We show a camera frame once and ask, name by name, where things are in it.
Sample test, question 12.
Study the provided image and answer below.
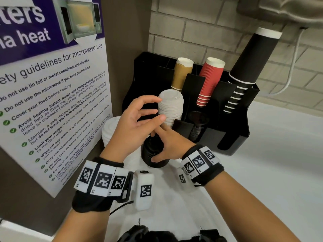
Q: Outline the black camera cable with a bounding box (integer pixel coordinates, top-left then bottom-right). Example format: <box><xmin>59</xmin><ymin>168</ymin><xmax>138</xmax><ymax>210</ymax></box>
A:
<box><xmin>110</xmin><ymin>201</ymin><xmax>134</xmax><ymax>216</ymax></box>

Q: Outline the person's right hand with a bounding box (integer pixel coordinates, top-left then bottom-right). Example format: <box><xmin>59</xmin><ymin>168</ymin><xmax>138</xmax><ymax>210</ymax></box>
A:
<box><xmin>150</xmin><ymin>123</ymin><xmax>196</xmax><ymax>163</ymax></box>

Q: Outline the person's left hand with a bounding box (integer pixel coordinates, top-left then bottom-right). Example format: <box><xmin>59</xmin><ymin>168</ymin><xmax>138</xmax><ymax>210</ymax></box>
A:
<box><xmin>100</xmin><ymin>95</ymin><xmax>166</xmax><ymax>164</ymax></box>

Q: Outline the stack of black paper cups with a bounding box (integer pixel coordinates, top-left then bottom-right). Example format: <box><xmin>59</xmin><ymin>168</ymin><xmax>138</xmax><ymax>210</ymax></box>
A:
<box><xmin>223</xmin><ymin>27</ymin><xmax>283</xmax><ymax>114</ymax></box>

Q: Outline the black left wrist marker band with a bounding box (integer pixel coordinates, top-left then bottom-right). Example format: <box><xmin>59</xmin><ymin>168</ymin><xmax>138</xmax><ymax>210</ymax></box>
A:
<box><xmin>72</xmin><ymin>157</ymin><xmax>134</xmax><ymax>213</ymax></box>

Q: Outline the microwave safety poster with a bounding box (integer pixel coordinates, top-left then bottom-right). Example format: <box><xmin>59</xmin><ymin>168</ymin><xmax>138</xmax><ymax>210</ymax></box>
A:
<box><xmin>0</xmin><ymin>0</ymin><xmax>113</xmax><ymax>198</ymax></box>

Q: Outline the black chest harness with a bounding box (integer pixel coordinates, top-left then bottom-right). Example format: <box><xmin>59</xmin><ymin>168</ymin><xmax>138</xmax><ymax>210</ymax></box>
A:
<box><xmin>117</xmin><ymin>225</ymin><xmax>227</xmax><ymax>242</ymax></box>

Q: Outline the white wall cable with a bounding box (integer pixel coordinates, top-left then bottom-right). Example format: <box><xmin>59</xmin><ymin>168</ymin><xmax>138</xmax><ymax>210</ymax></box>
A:
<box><xmin>265</xmin><ymin>29</ymin><xmax>305</xmax><ymax>96</ymax></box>

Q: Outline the stack of red paper cups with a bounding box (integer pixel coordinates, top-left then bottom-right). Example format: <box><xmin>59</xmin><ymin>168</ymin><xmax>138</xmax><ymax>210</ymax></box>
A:
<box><xmin>196</xmin><ymin>57</ymin><xmax>226</xmax><ymax>108</ymax></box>

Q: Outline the black cup holder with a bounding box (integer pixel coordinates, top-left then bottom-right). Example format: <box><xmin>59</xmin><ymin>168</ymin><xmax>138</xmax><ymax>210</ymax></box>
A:
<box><xmin>122</xmin><ymin>51</ymin><xmax>260</xmax><ymax>156</ymax></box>

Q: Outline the grey wall-mounted appliance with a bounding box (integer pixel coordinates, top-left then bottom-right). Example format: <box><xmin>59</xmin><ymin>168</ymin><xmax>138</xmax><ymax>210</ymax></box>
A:
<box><xmin>237</xmin><ymin>0</ymin><xmax>323</xmax><ymax>29</ymax></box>

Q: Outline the person's right forearm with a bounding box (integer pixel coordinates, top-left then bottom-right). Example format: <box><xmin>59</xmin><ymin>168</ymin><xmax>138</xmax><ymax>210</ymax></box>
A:
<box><xmin>204</xmin><ymin>171</ymin><xmax>301</xmax><ymax>242</ymax></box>

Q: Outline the stack of gold paper cups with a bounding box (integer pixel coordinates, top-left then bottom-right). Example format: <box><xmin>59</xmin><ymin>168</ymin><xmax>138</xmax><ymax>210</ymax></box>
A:
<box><xmin>171</xmin><ymin>57</ymin><xmax>194</xmax><ymax>91</ymax></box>

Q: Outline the person's left forearm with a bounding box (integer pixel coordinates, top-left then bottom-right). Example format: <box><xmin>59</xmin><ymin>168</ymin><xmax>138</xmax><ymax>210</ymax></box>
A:
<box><xmin>51</xmin><ymin>209</ymin><xmax>110</xmax><ymax>242</ymax></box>

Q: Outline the black right wrist marker band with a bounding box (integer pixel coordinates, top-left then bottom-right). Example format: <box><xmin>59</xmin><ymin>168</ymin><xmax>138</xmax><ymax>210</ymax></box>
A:
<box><xmin>179</xmin><ymin>145</ymin><xmax>224</xmax><ymax>187</ymax></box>

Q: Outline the black wrist marker band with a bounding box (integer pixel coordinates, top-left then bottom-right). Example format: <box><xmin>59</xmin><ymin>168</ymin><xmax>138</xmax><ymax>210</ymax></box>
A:
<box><xmin>179</xmin><ymin>145</ymin><xmax>224</xmax><ymax>187</ymax></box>
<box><xmin>72</xmin><ymin>157</ymin><xmax>134</xmax><ymax>213</ymax></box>

